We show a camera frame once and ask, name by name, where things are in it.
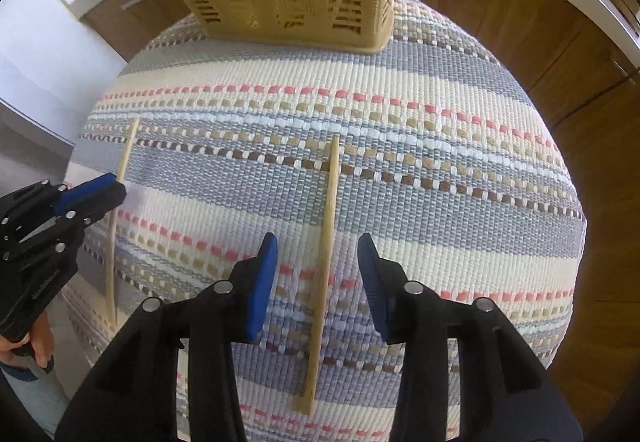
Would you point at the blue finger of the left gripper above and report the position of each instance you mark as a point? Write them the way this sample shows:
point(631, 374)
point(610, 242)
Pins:
point(92, 200)

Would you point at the person's left hand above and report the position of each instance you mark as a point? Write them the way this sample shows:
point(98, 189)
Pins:
point(41, 339)

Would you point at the person's left forearm sleeve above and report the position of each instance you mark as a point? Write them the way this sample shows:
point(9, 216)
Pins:
point(43, 397)

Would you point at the striped woven placemat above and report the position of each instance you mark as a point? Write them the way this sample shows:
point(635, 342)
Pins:
point(430, 146)

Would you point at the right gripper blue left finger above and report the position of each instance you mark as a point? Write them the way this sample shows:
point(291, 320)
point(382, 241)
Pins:
point(130, 394)

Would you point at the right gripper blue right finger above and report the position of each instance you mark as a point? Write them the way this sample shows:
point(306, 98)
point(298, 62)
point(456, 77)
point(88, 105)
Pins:
point(505, 391)

